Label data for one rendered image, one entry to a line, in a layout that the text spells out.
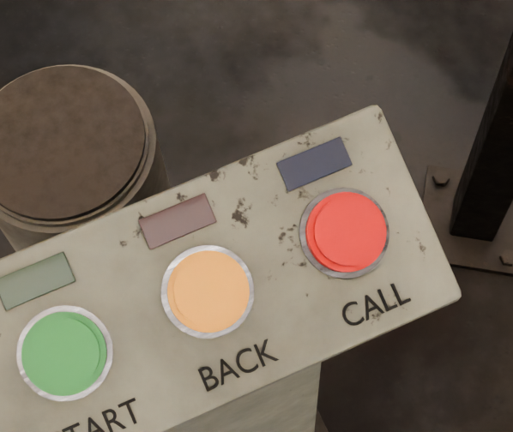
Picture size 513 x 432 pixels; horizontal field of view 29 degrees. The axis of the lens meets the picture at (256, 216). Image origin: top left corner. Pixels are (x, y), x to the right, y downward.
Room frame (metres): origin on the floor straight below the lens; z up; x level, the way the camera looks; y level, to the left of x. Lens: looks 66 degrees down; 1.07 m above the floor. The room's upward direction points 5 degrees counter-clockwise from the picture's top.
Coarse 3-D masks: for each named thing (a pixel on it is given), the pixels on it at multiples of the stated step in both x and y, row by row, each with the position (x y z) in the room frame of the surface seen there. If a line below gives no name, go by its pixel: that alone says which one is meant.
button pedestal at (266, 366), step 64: (320, 128) 0.24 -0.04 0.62; (384, 128) 0.24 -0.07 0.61; (192, 192) 0.21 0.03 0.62; (256, 192) 0.21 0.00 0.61; (320, 192) 0.21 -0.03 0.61; (384, 192) 0.21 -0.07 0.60; (128, 256) 0.19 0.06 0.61; (256, 256) 0.18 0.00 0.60; (384, 256) 0.18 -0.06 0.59; (0, 320) 0.16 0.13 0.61; (128, 320) 0.16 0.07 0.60; (256, 320) 0.15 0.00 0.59; (320, 320) 0.15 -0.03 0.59; (384, 320) 0.15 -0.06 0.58; (0, 384) 0.13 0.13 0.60; (128, 384) 0.13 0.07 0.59; (192, 384) 0.13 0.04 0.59; (256, 384) 0.12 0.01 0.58
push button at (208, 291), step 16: (192, 256) 0.18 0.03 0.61; (208, 256) 0.18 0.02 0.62; (224, 256) 0.18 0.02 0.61; (176, 272) 0.17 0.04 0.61; (192, 272) 0.17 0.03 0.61; (208, 272) 0.17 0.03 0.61; (224, 272) 0.17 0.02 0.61; (240, 272) 0.17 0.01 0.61; (176, 288) 0.17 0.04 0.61; (192, 288) 0.17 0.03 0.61; (208, 288) 0.17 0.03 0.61; (224, 288) 0.17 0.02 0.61; (240, 288) 0.16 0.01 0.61; (176, 304) 0.16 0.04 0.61; (192, 304) 0.16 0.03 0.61; (208, 304) 0.16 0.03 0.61; (224, 304) 0.16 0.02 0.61; (240, 304) 0.16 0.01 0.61; (192, 320) 0.15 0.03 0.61; (208, 320) 0.15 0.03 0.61; (224, 320) 0.15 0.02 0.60
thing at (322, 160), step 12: (324, 144) 0.24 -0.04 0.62; (336, 144) 0.24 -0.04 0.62; (300, 156) 0.23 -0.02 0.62; (312, 156) 0.23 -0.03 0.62; (324, 156) 0.23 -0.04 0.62; (336, 156) 0.23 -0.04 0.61; (348, 156) 0.23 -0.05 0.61; (288, 168) 0.22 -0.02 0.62; (300, 168) 0.22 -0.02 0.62; (312, 168) 0.22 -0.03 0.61; (324, 168) 0.22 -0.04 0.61; (336, 168) 0.22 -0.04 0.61; (288, 180) 0.22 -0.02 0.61; (300, 180) 0.22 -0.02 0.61; (312, 180) 0.22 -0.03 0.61
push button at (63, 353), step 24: (72, 312) 0.16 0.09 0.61; (48, 336) 0.15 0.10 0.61; (72, 336) 0.15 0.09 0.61; (96, 336) 0.15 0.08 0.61; (24, 360) 0.14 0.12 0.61; (48, 360) 0.14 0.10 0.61; (72, 360) 0.14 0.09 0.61; (96, 360) 0.14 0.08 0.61; (48, 384) 0.13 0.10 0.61; (72, 384) 0.12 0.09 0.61
